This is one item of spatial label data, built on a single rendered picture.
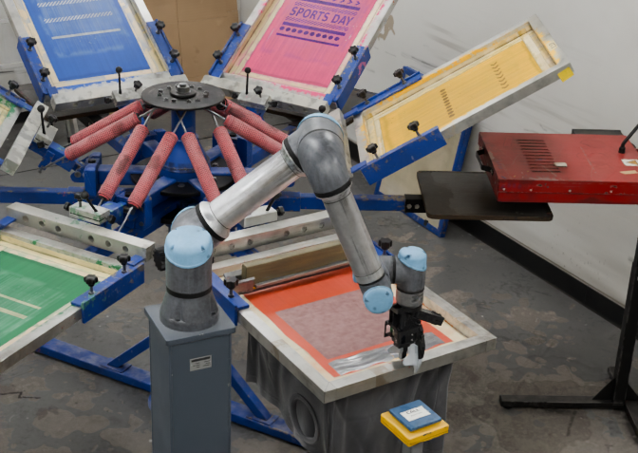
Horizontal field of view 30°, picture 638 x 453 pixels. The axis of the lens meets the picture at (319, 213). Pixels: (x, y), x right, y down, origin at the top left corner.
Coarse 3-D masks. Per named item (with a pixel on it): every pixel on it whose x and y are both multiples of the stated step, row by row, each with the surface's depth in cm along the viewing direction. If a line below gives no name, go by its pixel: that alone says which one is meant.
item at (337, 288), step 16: (336, 272) 382; (320, 288) 372; (336, 288) 372; (352, 288) 373; (336, 304) 363; (352, 304) 363; (352, 320) 355; (368, 320) 355; (384, 320) 355; (368, 336) 347
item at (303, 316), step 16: (272, 288) 371; (288, 288) 371; (304, 288) 372; (256, 304) 361; (272, 304) 362; (288, 304) 362; (304, 304) 362; (320, 304) 363; (272, 320) 353; (288, 320) 353; (304, 320) 354; (320, 320) 354; (336, 320) 354; (288, 336) 345; (304, 336) 345; (320, 336) 346; (336, 336) 346; (352, 336) 346; (320, 352) 338; (336, 352) 338; (352, 352) 338
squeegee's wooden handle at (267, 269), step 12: (336, 240) 379; (300, 252) 371; (312, 252) 372; (324, 252) 375; (336, 252) 378; (252, 264) 362; (264, 264) 364; (276, 264) 366; (288, 264) 369; (300, 264) 371; (312, 264) 374; (324, 264) 377; (252, 276) 363; (264, 276) 366; (276, 276) 368
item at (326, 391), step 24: (312, 240) 394; (216, 264) 376; (240, 264) 378; (240, 312) 349; (456, 312) 354; (264, 336) 338; (480, 336) 342; (288, 360) 328; (432, 360) 331; (456, 360) 336; (312, 384) 318; (336, 384) 317; (360, 384) 319; (384, 384) 324
